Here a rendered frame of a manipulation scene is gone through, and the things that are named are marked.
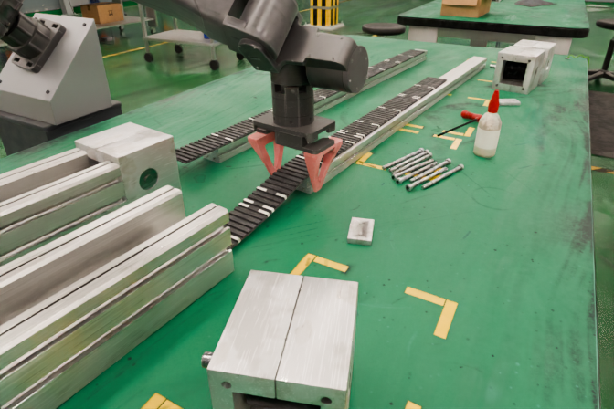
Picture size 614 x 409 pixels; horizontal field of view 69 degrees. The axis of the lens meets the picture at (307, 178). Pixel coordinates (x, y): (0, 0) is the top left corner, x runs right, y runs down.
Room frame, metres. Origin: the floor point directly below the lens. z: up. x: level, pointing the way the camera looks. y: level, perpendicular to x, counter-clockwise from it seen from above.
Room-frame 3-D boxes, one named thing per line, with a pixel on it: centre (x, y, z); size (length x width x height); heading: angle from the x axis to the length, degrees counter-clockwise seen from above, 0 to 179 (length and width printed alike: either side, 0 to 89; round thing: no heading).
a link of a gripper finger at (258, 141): (0.60, 0.04, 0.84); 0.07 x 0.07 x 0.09; 54
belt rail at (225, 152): (1.10, -0.11, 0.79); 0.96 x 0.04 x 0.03; 145
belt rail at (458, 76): (0.99, -0.26, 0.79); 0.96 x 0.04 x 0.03; 145
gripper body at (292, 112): (0.58, 0.02, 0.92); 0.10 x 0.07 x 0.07; 54
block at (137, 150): (0.58, 0.27, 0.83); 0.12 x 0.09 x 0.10; 55
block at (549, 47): (1.26, -0.62, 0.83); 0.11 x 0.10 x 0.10; 54
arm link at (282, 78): (0.58, 0.02, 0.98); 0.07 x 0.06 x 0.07; 57
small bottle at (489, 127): (0.73, -0.32, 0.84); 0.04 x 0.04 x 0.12
